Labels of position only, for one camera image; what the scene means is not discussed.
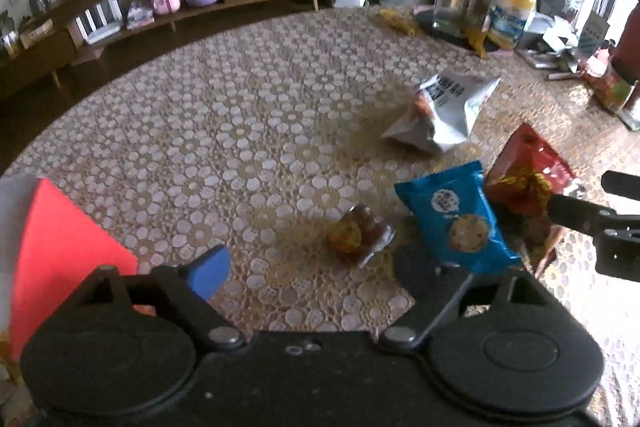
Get red cardboard box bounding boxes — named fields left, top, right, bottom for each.
left=0, top=174, right=138, bottom=360

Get blue cookie packet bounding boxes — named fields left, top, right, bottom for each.
left=394, top=161, right=523, bottom=275

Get small cardboard box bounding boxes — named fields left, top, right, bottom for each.
left=19, top=18, right=53, bottom=50

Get silver white snack bag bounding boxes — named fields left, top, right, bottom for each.
left=381, top=74, right=502, bottom=154

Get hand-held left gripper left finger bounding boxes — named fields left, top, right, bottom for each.
left=84, top=244, right=247, bottom=350

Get small packets on shelf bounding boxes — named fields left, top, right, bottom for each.
left=126, top=0, right=156, bottom=30

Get maroon water bottle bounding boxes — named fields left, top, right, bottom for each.
left=612, top=0, right=640, bottom=112

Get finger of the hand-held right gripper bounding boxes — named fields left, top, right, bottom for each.
left=546, top=193, right=640, bottom=281
left=601, top=170, right=640, bottom=201

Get yellow lid canister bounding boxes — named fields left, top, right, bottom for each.
left=487, top=0, right=537, bottom=50

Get yellow stick packets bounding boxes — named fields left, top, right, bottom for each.
left=377, top=7, right=418, bottom=35

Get clear glass cup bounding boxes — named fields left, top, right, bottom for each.
left=432, top=0, right=473, bottom=38

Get printed tin can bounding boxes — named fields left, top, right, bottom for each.
left=591, top=66, right=638, bottom=115

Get black round tray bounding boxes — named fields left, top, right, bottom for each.
left=415, top=7, right=501, bottom=52

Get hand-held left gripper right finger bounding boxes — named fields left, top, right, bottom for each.
left=380, top=252, right=568, bottom=353

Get small brown wrapped snack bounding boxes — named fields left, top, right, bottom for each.
left=327, top=204, right=396, bottom=268

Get red snack bag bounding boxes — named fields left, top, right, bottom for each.
left=485, top=123, right=586, bottom=278

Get white router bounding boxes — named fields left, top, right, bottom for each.
left=75, top=0, right=123, bottom=45

